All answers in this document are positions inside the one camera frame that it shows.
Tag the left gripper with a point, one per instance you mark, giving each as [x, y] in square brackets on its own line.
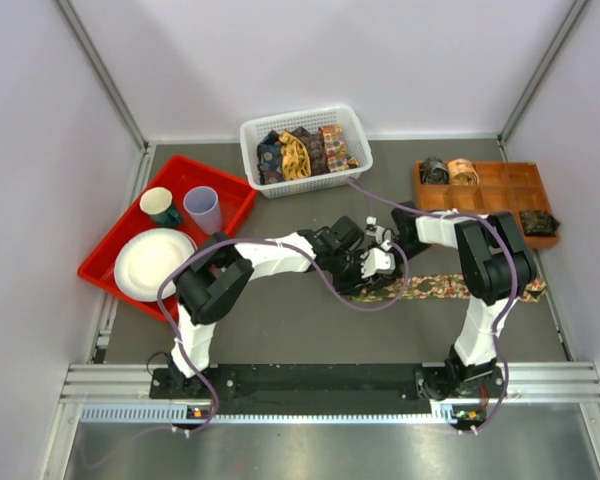
[355, 282]

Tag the floral patterned tie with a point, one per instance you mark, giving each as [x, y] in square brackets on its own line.
[441, 286]

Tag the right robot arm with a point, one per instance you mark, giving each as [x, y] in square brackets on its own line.
[496, 265]

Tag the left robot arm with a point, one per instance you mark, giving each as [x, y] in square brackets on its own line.
[209, 288]

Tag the rolled dark grey tie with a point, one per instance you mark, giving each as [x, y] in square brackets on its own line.
[434, 171]

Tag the rolled beige tie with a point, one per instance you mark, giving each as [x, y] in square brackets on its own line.
[462, 173]

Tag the orange dotted tie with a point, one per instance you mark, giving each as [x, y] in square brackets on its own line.
[337, 157]

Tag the white plastic basket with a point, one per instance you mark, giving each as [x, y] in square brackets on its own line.
[355, 141]

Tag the yellow patterned tie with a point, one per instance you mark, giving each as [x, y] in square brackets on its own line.
[296, 163]

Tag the maroon patterned tie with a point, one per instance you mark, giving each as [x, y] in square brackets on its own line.
[314, 144]

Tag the wooden compartment tray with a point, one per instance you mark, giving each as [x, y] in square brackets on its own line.
[503, 186]

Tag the dark blue patterned tie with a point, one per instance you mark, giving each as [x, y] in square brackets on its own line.
[270, 159]

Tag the rolled dark green tie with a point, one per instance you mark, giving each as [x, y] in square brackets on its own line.
[538, 223]

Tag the lilac plastic cup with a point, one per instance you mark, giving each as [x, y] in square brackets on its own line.
[202, 205]

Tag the red plastic tray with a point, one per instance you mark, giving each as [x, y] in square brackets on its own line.
[179, 175]

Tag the green mug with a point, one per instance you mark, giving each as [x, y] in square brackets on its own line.
[158, 204]

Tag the white paper plate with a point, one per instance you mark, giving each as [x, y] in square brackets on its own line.
[146, 260]

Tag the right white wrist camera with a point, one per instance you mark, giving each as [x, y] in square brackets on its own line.
[375, 230]

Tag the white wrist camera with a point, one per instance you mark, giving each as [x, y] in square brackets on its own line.
[375, 230]
[377, 260]

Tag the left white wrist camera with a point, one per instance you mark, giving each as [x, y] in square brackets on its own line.
[377, 260]

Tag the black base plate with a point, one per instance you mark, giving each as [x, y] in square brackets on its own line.
[311, 389]

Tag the aluminium front rail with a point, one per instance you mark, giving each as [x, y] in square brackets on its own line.
[120, 393]

